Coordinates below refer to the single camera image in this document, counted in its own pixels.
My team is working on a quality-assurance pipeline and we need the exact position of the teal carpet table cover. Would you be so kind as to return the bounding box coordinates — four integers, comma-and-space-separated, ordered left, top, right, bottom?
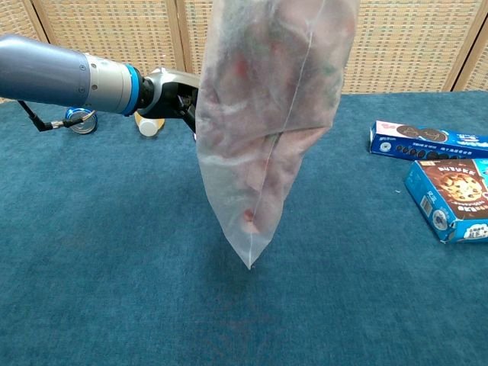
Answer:
0, 90, 488, 366

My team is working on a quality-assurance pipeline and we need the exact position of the woven wooden folding screen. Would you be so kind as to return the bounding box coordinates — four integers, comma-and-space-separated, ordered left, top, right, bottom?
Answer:
0, 0, 488, 104

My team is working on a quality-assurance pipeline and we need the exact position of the blue chocolate chip cookie box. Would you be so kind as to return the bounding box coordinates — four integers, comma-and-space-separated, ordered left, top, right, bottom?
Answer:
404, 158, 488, 244

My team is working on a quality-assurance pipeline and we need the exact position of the long blue sandwich cookie box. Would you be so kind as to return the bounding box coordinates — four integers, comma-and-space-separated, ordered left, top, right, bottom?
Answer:
368, 120, 488, 161

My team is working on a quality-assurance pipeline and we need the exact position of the frosted plastic zip bag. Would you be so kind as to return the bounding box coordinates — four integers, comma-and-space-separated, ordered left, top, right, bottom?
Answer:
194, 0, 359, 271

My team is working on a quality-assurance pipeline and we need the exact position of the yellow drink plastic bottle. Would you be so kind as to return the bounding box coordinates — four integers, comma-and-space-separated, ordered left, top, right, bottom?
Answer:
133, 112, 165, 137

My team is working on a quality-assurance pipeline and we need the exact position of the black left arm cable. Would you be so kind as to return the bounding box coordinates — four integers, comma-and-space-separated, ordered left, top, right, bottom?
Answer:
17, 99, 96, 133

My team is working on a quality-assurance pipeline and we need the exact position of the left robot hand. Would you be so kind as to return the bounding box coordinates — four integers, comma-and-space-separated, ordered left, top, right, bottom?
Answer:
133, 66, 201, 142

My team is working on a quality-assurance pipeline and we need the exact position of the blue aluminium drink can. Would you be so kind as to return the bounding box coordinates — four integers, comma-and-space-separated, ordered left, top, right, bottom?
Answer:
64, 107, 99, 135

